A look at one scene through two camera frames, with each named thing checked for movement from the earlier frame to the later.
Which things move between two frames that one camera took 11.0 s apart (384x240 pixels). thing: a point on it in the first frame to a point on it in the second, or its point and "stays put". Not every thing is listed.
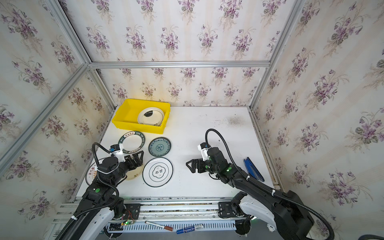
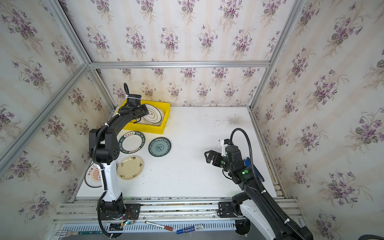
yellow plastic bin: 127,118 stays put
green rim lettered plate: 132,142 stays put
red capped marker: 165,227 stays put
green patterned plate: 159,146 stays put
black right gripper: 199,165 to 218,160
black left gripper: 129,160 to 139,109
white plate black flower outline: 157,172 to 154,118
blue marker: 186,229 stays put
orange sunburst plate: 91,173 stays put
